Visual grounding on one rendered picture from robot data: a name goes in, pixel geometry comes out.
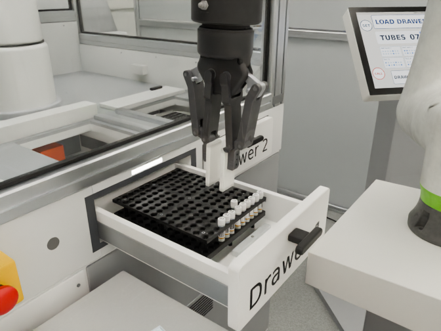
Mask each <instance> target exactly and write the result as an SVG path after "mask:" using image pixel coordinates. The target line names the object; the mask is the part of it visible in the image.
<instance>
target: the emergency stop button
mask: <svg viewBox="0 0 441 331"><path fill-rule="evenodd" d="M17 301H18V291H17V289H16V288H14V287H13V286H10V285H4V286H0V316H1V315H4V314H6V313H8V312H9V311H11V310H12V309H13V308H14V306H15V305H16V303H17Z"/></svg>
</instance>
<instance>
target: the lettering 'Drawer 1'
mask: <svg viewBox="0 0 441 331"><path fill-rule="evenodd" d="M293 252H294V251H293ZM293 252H292V256H291V262H292V259H293ZM299 258H300V256H299V257H297V254H296V253H295V260H298V259H299ZM287 262H288V263H289V268H290V267H291V262H290V259H289V256H288V257H287ZM287 262H286V266H285V262H284V261H283V273H284V274H285V272H286V269H287ZM277 270H278V272H277V273H276V274H275V275H274V277H273V279H272V285H275V283H276V282H277V280H279V279H280V268H279V267H277V268H276V269H275V270H274V272H273V274H274V273H275V272H276V271H277ZM276 275H278V277H277V279H276V281H275V282H274V278H275V277H276ZM270 277H271V274H270V275H269V276H268V278H267V279H266V280H265V287H264V294H266V285H267V282H268V279H269V278H270ZM257 286H259V287H260V292H259V297H258V299H257V301H256V302H255V303H254V304H253V305H252V299H253V290H254V289H255V288H256V287H257ZM261 292H262V284H261V283H260V282H259V283H257V284H256V285H255V286H254V287H253V288H252V289H251V292H250V310H251V309H252V308H253V307H254V306H255V305H256V303H257V302H258V300H259V298H260V296H261Z"/></svg>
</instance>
